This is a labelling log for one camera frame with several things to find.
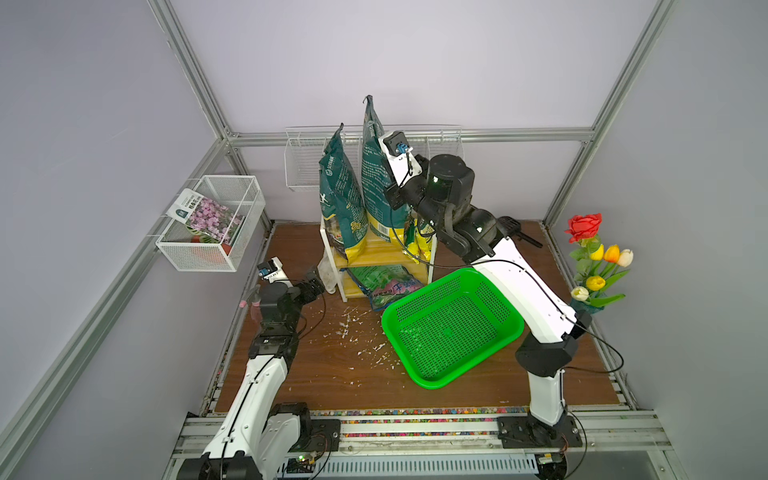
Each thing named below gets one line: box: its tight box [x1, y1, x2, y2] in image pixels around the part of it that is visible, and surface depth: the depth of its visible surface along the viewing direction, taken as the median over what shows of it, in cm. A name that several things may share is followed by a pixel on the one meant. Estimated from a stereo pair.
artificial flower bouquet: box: [564, 213, 634, 313], surface depth 74 cm
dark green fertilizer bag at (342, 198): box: [319, 123, 368, 263], surface depth 71 cm
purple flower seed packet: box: [166, 188, 245, 247], surface depth 74 cm
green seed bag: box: [341, 264, 423, 311], surface depth 94 cm
